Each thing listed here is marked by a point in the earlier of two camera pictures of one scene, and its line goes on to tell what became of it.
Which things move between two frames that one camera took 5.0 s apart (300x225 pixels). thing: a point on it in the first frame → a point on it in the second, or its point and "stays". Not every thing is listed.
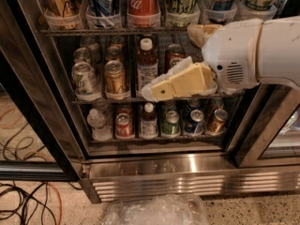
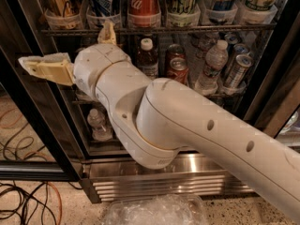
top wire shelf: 114,32 stays
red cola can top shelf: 143,9 stays
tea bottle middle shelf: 147,65 stays
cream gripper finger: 200,33 → 107,34
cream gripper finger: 187,80 → 56,67
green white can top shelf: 182,5 stays
